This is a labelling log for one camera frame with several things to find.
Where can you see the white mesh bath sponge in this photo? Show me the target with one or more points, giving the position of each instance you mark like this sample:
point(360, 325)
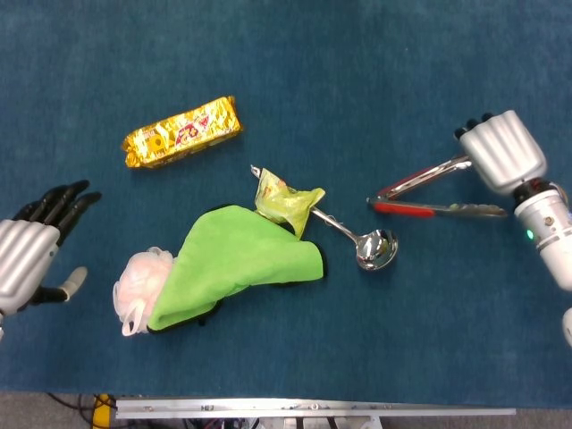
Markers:
point(138, 277)

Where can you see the yellow snack bag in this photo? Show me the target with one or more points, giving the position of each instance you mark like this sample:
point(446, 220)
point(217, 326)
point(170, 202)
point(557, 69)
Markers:
point(281, 203)

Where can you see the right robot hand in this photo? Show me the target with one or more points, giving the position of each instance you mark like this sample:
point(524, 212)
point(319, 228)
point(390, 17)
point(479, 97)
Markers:
point(505, 152)

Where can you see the aluminium rail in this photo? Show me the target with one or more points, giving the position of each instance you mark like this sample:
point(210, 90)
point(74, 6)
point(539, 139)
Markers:
point(313, 407)

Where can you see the golden biscuit package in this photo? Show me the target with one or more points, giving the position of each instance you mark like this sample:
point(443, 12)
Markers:
point(187, 134)

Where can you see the steel ladle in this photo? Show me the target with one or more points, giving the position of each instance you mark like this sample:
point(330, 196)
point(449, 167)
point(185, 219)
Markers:
point(375, 250)

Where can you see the yellow plastic bracket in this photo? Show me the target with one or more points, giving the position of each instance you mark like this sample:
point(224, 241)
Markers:
point(103, 411)

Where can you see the blue table cloth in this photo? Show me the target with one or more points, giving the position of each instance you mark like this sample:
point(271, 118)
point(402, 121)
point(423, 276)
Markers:
point(313, 67)

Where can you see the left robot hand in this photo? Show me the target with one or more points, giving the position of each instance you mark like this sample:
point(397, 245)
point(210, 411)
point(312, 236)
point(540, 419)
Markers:
point(22, 259)

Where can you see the green microfibre towel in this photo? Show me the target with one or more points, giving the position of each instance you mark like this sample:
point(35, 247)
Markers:
point(232, 259)

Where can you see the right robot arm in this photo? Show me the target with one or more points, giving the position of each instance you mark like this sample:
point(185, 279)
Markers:
point(549, 232)

